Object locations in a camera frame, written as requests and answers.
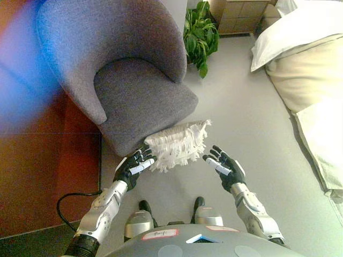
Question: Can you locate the white bed pillow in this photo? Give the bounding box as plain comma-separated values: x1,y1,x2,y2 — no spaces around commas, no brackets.
250,16,343,73

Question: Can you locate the silver left robot leg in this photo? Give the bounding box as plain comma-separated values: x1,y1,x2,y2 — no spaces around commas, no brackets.
123,210,155,243

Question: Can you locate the black left robot foot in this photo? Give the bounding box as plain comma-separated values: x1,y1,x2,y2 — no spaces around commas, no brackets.
138,200,154,218

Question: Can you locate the white fringed cloth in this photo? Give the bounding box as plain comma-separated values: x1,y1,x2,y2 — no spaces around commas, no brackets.
144,119,213,175

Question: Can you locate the red-brown wooden cabinet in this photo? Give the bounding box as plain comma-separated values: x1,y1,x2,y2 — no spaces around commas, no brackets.
0,0,103,239

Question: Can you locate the black robot foot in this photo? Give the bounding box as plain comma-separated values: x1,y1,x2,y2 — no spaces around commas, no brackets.
138,200,154,218
190,196,206,223

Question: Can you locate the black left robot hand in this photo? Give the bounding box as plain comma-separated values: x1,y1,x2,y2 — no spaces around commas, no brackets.
113,146,158,192

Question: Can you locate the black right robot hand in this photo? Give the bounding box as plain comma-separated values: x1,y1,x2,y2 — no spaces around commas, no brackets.
202,145,247,194

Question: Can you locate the silver robot leg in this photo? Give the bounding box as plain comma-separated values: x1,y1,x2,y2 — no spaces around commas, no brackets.
194,205,225,228
123,210,155,243

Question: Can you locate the grey robot torso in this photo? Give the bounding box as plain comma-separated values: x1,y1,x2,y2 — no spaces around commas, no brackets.
98,223,306,257

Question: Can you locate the light wooden drawer cabinet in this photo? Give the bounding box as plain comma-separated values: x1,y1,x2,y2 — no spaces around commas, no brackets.
210,0,279,35

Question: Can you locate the green potted plant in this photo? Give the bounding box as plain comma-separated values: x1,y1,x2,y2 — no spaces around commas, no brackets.
183,1,220,79

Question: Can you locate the black right robot foot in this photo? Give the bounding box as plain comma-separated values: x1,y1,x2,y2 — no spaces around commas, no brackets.
190,196,206,223

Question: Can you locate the grey fabric armchair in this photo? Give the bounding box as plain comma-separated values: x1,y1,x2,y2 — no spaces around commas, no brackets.
34,0,199,158

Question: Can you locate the silver right robot leg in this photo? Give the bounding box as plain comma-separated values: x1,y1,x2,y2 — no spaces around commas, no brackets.
194,205,225,228

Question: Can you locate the thick black cable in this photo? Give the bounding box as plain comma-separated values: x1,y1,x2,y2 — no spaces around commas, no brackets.
56,190,103,232

